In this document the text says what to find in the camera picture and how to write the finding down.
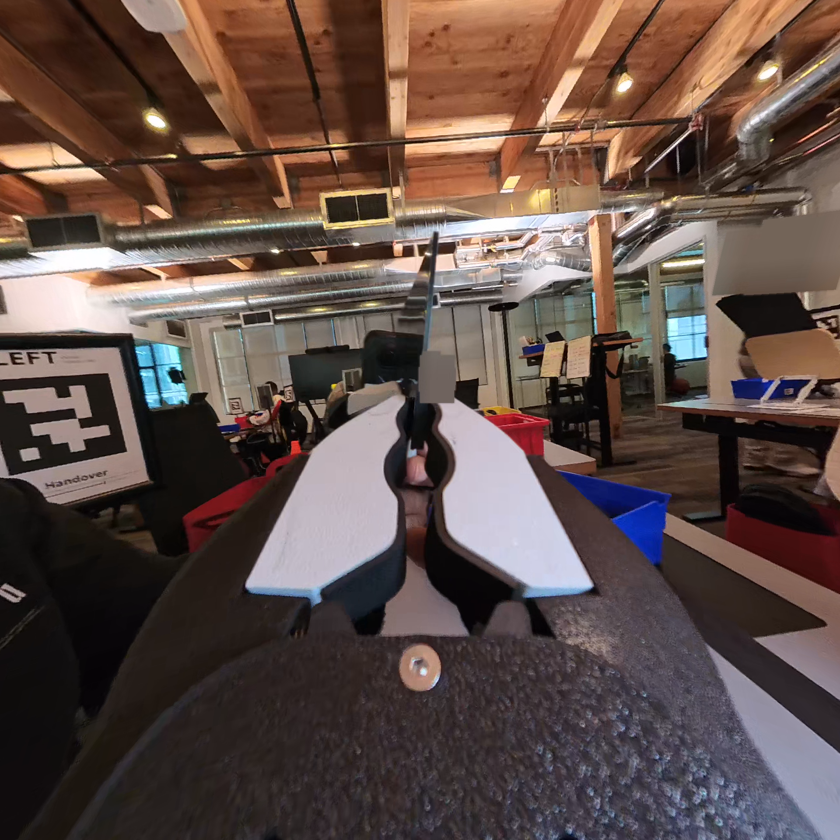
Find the blue plastic bin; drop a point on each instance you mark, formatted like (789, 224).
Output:
(636, 525)

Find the ceiling vent grille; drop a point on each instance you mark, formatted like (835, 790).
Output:
(358, 208)
(62, 231)

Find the wooden office desk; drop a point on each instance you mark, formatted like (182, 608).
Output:
(754, 413)

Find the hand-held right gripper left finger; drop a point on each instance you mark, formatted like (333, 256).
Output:
(328, 518)

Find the black flag panel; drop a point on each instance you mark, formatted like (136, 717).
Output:
(761, 315)

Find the red tote bag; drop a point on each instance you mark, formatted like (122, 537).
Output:
(774, 551)

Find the black wall screen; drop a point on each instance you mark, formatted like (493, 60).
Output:
(321, 374)

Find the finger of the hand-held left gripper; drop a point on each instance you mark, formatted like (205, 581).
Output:
(374, 399)

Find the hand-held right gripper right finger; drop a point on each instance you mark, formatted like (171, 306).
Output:
(505, 518)

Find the black floor lamp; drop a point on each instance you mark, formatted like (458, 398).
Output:
(508, 354)

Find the blue bin with white label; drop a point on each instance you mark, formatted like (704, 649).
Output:
(748, 388)

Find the ceiling spot light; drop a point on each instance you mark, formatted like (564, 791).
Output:
(768, 70)
(623, 82)
(155, 119)

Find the silver air duct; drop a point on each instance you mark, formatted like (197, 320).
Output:
(229, 229)

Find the fiducial marker sign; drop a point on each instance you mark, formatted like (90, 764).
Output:
(131, 407)

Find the red storage tote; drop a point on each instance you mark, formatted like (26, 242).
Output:
(525, 433)

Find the silver duct elbow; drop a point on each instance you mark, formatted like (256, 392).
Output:
(774, 105)

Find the black trapezoid plate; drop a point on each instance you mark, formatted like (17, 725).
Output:
(425, 289)

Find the person's dark clothing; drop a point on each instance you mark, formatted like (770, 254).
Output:
(65, 623)

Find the black cap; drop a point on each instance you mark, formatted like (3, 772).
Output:
(781, 505)

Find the white ceiling access point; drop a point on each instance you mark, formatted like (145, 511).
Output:
(154, 13)

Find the grey side table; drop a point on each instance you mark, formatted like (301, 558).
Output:
(568, 456)

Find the standing desk with paper sheets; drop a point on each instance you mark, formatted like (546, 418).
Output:
(577, 358)

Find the wooden support post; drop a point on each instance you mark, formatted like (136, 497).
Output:
(604, 295)

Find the black ceiling pipe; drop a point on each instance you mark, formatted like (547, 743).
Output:
(525, 131)

